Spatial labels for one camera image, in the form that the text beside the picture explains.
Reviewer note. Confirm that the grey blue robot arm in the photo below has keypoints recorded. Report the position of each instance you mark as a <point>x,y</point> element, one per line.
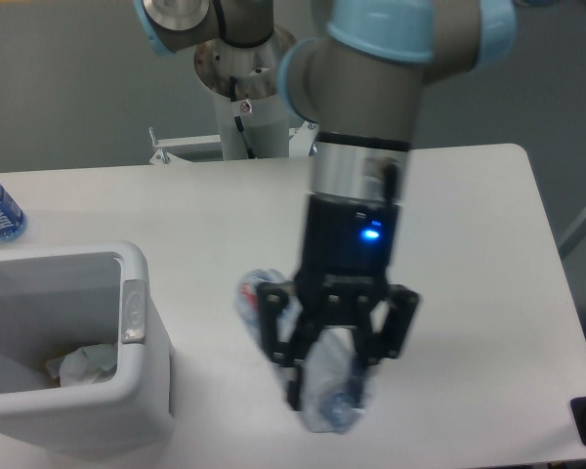
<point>361,84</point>

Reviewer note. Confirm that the white right base bracket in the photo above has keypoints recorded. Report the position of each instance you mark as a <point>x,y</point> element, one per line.
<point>302,139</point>

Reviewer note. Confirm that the white base bracket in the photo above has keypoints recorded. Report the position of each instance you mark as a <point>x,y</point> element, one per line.
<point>302,139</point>
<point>185,149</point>

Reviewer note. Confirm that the clear plastic bottle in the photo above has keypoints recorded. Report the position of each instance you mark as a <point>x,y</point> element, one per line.
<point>335,389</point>

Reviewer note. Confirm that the white trash can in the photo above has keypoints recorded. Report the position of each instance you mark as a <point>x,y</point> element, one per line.
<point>55,300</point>

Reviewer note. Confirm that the white left base bracket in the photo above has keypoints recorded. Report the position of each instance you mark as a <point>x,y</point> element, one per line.
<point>185,149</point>

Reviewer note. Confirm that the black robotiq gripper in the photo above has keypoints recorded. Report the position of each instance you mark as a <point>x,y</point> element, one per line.
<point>346,250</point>

